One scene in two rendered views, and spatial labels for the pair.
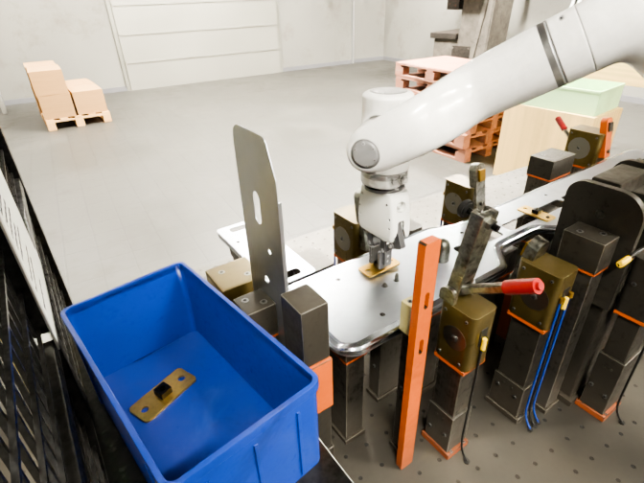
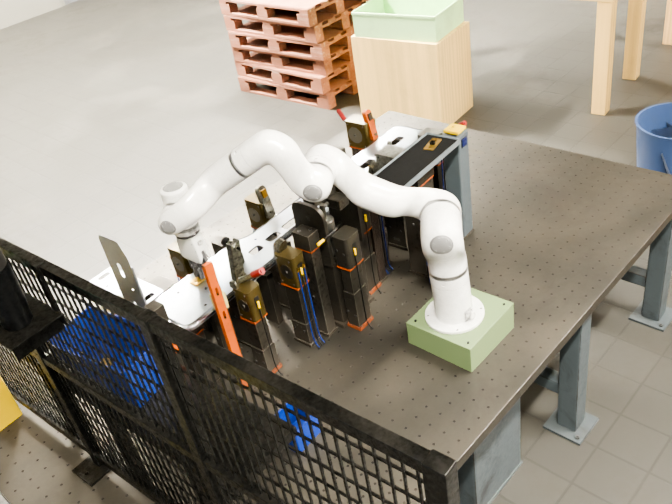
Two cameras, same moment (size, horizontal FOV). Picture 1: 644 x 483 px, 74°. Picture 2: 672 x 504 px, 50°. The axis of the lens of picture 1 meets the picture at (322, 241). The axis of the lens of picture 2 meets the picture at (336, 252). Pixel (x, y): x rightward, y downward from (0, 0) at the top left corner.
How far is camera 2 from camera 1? 1.50 m
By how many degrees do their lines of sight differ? 11
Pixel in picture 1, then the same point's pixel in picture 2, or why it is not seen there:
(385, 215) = (192, 249)
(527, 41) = (225, 163)
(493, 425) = (298, 352)
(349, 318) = (187, 312)
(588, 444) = (350, 345)
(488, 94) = (217, 187)
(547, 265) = (286, 254)
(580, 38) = (244, 162)
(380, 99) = (169, 195)
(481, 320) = (250, 293)
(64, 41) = not seen: outside the picture
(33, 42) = not seen: outside the picture
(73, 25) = not seen: outside the picture
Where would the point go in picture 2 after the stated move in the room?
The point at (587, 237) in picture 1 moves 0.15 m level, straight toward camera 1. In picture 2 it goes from (301, 234) to (283, 262)
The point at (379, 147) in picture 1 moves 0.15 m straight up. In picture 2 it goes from (173, 223) to (158, 178)
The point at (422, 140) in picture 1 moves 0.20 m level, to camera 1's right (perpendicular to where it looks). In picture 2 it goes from (192, 216) to (259, 196)
